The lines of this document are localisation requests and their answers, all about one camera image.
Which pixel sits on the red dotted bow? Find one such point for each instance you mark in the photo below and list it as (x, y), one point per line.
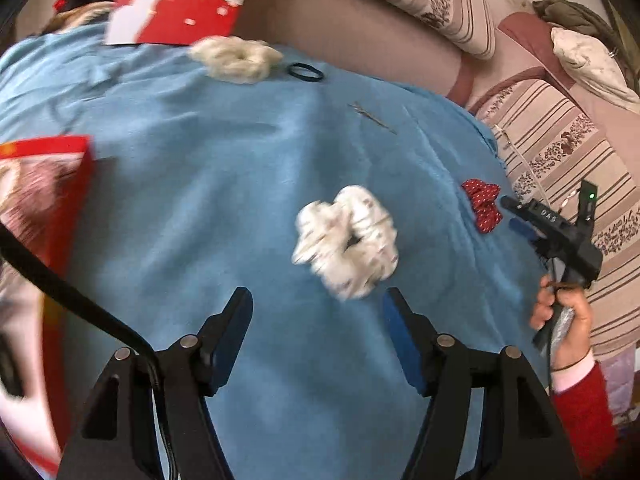
(482, 205)

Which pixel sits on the white printed scrunchie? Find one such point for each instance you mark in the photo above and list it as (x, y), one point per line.
(345, 245)

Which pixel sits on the white pillow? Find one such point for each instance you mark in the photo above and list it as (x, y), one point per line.
(590, 67)

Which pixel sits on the thin metal hairpin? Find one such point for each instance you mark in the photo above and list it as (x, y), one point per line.
(372, 117)

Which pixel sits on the blue blanket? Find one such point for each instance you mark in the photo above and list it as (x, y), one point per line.
(225, 160)

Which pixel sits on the cream fluffy scrunchie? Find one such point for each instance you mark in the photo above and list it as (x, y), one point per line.
(232, 60)

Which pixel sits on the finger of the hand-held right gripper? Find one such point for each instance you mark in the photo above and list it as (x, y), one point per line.
(522, 230)
(517, 207)

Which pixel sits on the person's right forearm red sleeve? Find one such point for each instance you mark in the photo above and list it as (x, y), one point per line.
(585, 410)

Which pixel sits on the red floral gift bag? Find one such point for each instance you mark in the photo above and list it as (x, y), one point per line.
(180, 5)

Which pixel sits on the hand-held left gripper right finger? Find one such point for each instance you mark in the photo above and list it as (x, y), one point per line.
(400, 335)

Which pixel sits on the striped beige sofa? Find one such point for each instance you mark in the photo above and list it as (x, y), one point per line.
(550, 130)

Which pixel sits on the grey green cloth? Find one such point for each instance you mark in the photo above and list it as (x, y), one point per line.
(575, 17)

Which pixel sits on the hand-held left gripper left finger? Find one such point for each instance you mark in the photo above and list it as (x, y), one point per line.
(235, 332)

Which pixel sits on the person's right hand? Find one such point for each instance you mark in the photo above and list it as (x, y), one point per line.
(575, 325)

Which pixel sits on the tan cloth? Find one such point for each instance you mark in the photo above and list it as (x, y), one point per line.
(80, 17)

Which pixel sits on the red box white inside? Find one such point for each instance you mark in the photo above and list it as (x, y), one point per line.
(45, 240)

